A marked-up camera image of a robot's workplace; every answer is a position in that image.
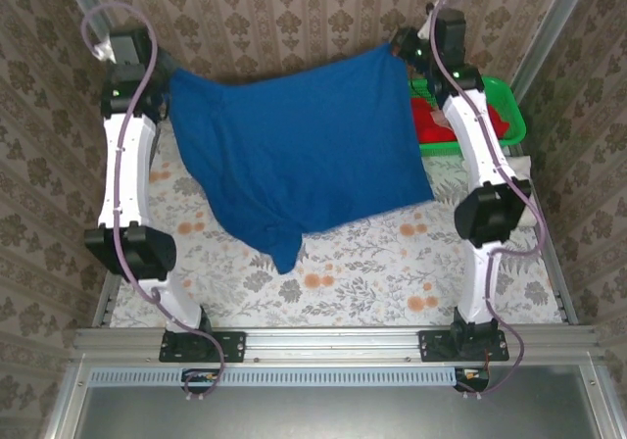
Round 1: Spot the green plastic basket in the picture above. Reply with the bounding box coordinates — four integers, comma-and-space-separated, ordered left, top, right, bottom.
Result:
409, 74, 528, 159

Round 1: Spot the blue printed t-shirt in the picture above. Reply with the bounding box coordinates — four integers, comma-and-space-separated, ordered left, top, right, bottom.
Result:
168, 42, 436, 276

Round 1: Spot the red t-shirt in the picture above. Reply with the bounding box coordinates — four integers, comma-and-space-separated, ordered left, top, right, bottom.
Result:
410, 96, 511, 145

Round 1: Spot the white folded t-shirt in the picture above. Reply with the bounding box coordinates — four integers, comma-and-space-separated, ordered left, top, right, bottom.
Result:
508, 157, 539, 229

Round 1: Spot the grey metal panel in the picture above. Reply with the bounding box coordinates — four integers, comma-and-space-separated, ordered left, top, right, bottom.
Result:
72, 365, 608, 439

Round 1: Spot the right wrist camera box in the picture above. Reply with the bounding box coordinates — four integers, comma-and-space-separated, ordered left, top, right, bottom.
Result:
418, 1, 439, 36

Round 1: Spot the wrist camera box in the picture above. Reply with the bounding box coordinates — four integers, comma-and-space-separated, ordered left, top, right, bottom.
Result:
94, 40, 118, 63
418, 1, 439, 36

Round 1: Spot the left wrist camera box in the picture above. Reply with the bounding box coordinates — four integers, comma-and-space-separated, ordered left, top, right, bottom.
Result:
94, 40, 118, 63

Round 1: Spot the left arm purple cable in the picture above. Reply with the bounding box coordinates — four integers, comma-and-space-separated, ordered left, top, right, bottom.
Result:
80, 1, 226, 402

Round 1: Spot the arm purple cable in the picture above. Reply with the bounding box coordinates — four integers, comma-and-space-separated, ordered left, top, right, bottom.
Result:
80, 1, 226, 402
425, 0, 548, 401

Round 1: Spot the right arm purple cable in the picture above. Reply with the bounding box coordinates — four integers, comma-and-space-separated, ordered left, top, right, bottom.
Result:
425, 0, 548, 401

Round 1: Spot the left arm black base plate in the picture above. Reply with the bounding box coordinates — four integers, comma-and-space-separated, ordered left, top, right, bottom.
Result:
159, 329, 247, 364

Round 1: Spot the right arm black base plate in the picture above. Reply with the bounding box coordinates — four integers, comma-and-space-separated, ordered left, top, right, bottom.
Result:
418, 329, 509, 364

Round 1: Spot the aluminium mounting rail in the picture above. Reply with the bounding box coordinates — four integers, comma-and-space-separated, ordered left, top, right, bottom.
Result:
72, 325, 602, 364

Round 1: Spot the slotted grey cable duct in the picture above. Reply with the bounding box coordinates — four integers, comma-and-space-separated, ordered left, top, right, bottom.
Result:
90, 366, 461, 388

